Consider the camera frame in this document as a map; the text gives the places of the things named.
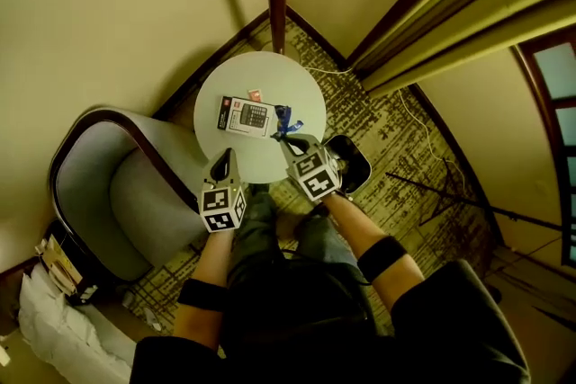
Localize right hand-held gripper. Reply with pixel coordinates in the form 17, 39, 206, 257
278, 133, 344, 202

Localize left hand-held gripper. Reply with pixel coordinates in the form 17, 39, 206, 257
197, 147, 248, 235

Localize blue plastic toy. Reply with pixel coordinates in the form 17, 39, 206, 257
269, 104, 305, 141

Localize calculator retail box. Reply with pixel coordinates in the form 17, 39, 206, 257
217, 95, 275, 139

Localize black waste bin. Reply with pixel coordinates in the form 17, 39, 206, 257
323, 135, 373, 194

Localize person's left forearm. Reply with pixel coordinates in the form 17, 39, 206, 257
173, 228, 235, 350

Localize person's right forearm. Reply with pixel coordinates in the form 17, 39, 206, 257
321, 192, 424, 311

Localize person's legs in jeans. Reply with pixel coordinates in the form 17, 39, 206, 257
227, 183, 361, 284

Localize round white side table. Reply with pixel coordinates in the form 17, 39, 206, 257
193, 50, 328, 184

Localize black light stand tripod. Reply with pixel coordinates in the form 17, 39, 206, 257
385, 156, 563, 233

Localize brown paper bag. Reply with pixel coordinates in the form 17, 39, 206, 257
35, 233, 98, 302

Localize yellow-green curtain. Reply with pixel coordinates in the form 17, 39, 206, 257
348, 0, 576, 98

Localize white bedding pile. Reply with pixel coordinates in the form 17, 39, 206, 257
17, 264, 136, 384

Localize person's black top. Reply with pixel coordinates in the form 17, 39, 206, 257
130, 258, 532, 384

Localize wooden-framed grid window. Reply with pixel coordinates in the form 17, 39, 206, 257
512, 29, 576, 266

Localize white floor cable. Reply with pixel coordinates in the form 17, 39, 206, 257
301, 66, 467, 190

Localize grey armchair with dark frame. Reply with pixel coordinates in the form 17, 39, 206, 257
49, 106, 212, 282

